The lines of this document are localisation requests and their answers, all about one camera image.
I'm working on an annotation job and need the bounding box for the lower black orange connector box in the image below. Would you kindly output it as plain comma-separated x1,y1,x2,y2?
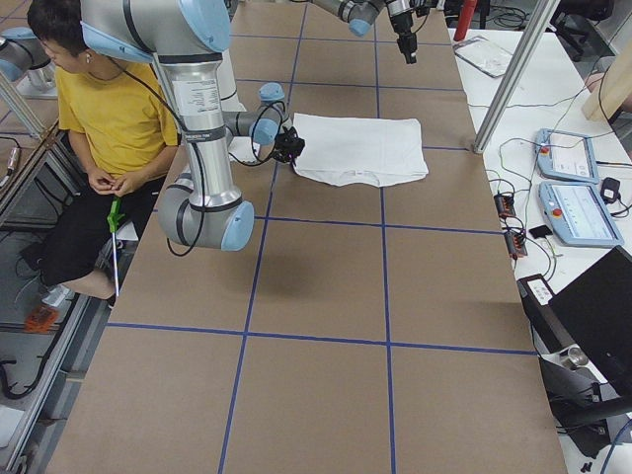
504,229,528,261

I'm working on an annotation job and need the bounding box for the white camera pole base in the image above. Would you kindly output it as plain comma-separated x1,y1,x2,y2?
217,49,246,112

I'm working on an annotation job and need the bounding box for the person in yellow shirt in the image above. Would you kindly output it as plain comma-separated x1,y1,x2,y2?
28,1,179,304

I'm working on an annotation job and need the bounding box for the red cylinder object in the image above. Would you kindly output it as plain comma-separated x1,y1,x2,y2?
453,0,478,42

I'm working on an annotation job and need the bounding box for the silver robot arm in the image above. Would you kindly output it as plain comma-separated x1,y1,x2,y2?
312,0,428,64
81,1,305,251

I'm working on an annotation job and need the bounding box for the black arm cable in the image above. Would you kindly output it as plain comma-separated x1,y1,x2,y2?
229,111,282,167

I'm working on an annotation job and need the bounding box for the black orange connector box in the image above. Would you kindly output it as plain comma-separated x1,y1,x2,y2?
504,229,528,261
494,194,516,218

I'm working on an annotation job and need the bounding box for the upper blue teach pendant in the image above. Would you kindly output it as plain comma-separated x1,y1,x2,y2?
535,128,599,185

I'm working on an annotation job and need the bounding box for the green handled grabber stick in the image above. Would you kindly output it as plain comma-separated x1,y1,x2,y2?
107,196,123,296

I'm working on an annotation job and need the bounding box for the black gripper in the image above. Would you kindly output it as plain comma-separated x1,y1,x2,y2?
390,12,418,64
274,127,305,164

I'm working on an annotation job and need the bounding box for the white long-sleeve printed shirt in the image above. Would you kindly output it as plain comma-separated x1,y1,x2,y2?
293,113,429,188

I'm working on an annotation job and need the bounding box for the wooden board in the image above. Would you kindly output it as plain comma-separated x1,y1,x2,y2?
582,54,631,121

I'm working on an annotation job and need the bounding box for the small black phone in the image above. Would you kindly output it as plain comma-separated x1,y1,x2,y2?
528,224,553,239

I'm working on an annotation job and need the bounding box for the orange floor box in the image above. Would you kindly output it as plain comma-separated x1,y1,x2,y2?
24,304,59,334

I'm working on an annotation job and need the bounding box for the black laptop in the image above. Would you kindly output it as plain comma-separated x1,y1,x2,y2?
517,246,631,396

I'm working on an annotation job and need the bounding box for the aluminium frame post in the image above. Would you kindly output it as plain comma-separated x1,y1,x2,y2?
472,0,560,154

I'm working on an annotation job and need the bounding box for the lower blue teach pendant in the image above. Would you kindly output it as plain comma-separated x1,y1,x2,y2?
538,181,624,248

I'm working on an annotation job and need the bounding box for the blue teach pendant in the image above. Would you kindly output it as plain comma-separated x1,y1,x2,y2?
538,181,624,248
535,128,599,185

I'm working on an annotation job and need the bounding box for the upper black orange connector box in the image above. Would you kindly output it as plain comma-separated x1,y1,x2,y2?
494,194,516,218

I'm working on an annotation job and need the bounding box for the black plug adapter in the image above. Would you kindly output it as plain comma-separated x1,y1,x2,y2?
599,177,621,204

